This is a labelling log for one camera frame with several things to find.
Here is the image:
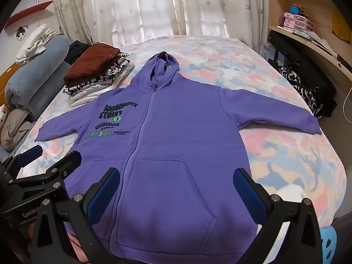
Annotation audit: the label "brown folded garment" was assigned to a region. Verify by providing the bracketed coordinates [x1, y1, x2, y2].
[64, 43, 121, 88]

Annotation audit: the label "yellow paper item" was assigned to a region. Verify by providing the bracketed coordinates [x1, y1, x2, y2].
[331, 9, 352, 41]

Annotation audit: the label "wooden headboard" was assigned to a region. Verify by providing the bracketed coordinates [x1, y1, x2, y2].
[0, 62, 17, 99]

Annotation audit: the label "black knit garment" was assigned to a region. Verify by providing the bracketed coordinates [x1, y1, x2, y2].
[64, 40, 91, 66]

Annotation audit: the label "red wall shelf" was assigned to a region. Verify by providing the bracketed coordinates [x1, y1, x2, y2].
[4, 0, 53, 29]

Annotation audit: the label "purple zip hoodie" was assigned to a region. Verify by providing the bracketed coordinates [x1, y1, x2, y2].
[37, 51, 322, 256]

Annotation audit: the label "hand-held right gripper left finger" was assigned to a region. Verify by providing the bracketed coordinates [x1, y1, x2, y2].
[29, 167, 121, 264]

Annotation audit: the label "white cardboard box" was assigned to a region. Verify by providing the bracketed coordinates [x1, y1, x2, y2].
[260, 42, 286, 68]

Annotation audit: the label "white cable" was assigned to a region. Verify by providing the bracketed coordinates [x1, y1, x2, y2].
[343, 84, 352, 123]

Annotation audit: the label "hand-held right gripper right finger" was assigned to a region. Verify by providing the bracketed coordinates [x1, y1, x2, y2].
[233, 167, 323, 264]

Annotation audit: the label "pastel cat-print blanket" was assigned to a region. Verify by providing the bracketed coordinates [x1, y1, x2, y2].
[11, 34, 347, 256]

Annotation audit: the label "blue toy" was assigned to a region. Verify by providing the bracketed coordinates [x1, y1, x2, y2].
[289, 5, 308, 17]

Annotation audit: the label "face wall sticker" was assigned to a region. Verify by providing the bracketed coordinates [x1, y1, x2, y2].
[15, 25, 28, 41]

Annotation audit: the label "long black bag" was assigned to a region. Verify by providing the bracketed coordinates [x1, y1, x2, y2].
[267, 30, 337, 108]

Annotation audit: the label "beige crumpled cloth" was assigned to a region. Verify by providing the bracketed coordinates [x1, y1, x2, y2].
[0, 108, 35, 151]

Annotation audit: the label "blue-grey rolled quilt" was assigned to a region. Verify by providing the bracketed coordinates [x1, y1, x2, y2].
[5, 34, 72, 121]

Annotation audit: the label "white leaf-print curtain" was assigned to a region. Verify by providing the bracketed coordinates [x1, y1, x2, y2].
[51, 0, 268, 48]

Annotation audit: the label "white bundled clothes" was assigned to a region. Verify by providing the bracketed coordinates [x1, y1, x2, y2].
[16, 23, 57, 65]

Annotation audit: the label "black-white patterned cloth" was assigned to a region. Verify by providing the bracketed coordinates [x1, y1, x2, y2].
[275, 65, 337, 119]

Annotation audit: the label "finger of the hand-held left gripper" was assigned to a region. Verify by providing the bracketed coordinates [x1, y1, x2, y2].
[0, 145, 44, 184]
[16, 151, 82, 196]

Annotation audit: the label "stack of papers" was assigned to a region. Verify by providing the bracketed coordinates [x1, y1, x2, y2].
[295, 29, 338, 58]

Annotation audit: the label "black-white patterned folded garment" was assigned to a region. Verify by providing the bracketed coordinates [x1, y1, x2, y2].
[63, 55, 130, 97]

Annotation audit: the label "pink mini drawer organizer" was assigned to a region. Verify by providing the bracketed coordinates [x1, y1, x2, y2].
[282, 12, 314, 33]

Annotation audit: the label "pink spotted plush toy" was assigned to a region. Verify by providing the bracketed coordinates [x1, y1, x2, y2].
[0, 104, 8, 128]

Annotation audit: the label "stack of folded clothes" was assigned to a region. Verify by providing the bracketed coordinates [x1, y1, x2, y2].
[68, 63, 135, 108]

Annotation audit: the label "light blue plastic stool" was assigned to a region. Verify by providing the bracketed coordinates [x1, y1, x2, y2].
[319, 224, 338, 264]

